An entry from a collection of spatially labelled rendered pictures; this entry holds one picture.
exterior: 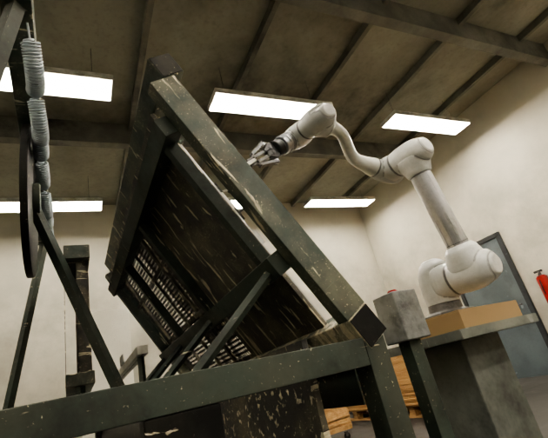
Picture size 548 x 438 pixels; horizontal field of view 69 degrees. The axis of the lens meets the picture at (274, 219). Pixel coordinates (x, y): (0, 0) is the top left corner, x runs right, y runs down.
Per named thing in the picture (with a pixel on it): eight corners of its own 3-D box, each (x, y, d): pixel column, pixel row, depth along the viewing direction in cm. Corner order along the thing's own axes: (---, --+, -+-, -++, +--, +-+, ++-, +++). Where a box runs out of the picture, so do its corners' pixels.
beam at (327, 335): (372, 349, 132) (388, 328, 139) (348, 321, 134) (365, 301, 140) (198, 400, 308) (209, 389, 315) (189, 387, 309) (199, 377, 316)
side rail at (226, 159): (348, 321, 134) (364, 301, 140) (150, 82, 144) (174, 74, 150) (338, 325, 139) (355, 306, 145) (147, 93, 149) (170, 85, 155)
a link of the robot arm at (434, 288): (440, 307, 202) (425, 266, 210) (471, 297, 189) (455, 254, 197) (420, 309, 193) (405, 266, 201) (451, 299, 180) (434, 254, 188)
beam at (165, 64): (163, 77, 147) (184, 70, 153) (147, 57, 148) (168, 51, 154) (111, 273, 323) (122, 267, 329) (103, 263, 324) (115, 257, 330)
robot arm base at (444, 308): (447, 317, 204) (443, 307, 206) (476, 308, 184) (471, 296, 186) (417, 323, 199) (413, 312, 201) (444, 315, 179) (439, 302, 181)
